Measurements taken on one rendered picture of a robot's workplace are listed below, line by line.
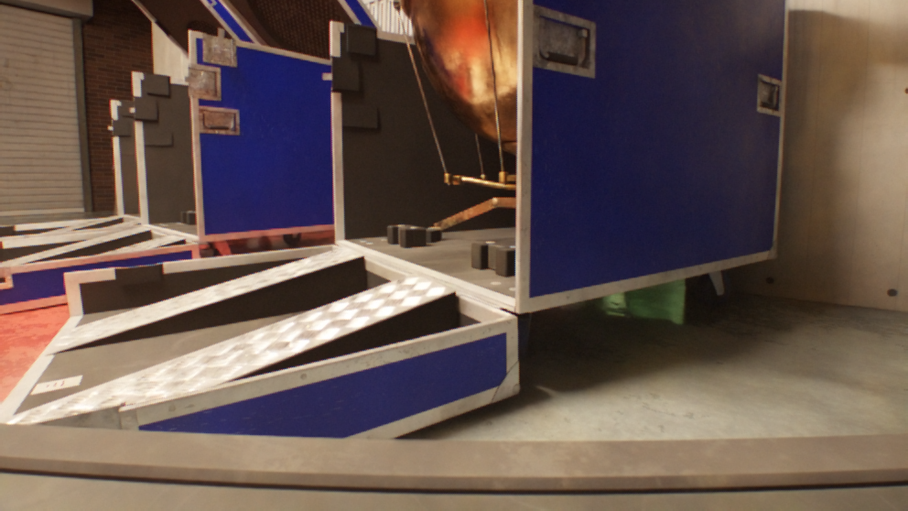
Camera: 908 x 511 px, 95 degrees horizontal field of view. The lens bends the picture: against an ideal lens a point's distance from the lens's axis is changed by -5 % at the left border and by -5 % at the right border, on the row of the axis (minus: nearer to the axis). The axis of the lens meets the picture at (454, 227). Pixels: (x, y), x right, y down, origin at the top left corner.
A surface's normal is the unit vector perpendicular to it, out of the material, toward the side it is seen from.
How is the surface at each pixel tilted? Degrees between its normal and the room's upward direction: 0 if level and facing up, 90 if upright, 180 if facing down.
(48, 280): 90
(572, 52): 90
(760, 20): 90
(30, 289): 90
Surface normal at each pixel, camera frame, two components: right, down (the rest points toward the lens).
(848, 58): -0.59, 0.08
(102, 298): 0.54, 0.08
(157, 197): 0.75, 0.07
